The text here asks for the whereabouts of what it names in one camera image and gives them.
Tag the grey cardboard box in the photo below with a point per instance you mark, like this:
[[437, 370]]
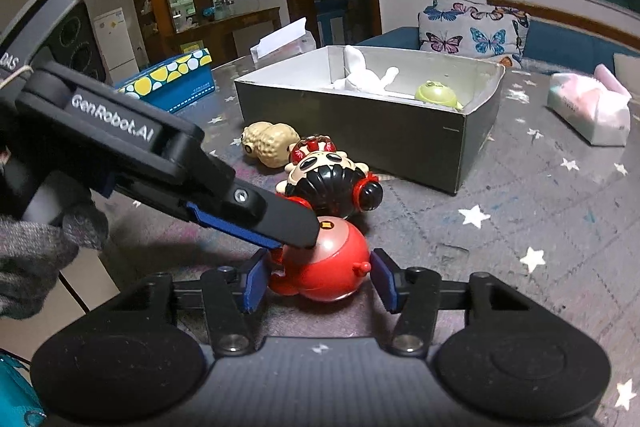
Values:
[[350, 132]]

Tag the blue sofa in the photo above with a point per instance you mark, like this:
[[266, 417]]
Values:
[[560, 42]]

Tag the beige peanut toy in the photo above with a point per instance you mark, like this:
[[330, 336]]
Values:
[[270, 144]]

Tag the white refrigerator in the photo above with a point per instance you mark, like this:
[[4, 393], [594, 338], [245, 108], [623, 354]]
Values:
[[117, 42]]

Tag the grey star-print tablecloth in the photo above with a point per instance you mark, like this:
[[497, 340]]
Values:
[[525, 207]]

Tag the blue box with spotted lid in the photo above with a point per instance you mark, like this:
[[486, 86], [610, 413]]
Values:
[[170, 72]]

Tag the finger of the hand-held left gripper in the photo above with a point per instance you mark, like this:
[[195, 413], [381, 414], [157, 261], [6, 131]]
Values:
[[280, 219]]

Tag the white rabbit plush toy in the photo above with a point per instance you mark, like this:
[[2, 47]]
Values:
[[360, 79]]

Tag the white tissue box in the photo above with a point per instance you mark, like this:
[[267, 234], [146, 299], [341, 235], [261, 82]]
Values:
[[285, 42]]

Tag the butterfly print pillow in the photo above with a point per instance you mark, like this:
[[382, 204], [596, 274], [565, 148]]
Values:
[[470, 32]]

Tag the pink and white tissue pack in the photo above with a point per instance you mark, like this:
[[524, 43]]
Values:
[[585, 107]]

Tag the person's left hand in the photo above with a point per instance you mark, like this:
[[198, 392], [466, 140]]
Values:
[[35, 257]]

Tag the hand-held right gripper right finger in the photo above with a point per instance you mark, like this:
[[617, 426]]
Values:
[[382, 279]]

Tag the black-haired doll head toy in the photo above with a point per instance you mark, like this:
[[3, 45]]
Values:
[[325, 187]]

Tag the red round toy figure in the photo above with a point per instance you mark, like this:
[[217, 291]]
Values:
[[330, 272]]

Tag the wooden sideboard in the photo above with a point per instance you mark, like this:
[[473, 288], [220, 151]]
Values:
[[235, 27]]

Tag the green round toy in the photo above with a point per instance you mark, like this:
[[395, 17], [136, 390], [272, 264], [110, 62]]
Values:
[[435, 94]]

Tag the beige cushion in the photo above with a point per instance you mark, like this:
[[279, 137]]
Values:
[[627, 74]]

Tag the blue chair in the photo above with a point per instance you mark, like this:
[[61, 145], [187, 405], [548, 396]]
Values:
[[332, 22]]

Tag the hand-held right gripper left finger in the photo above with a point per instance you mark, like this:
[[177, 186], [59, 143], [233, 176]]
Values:
[[256, 282]]

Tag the teal cloth item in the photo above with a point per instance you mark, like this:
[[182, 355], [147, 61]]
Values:
[[17, 392]]

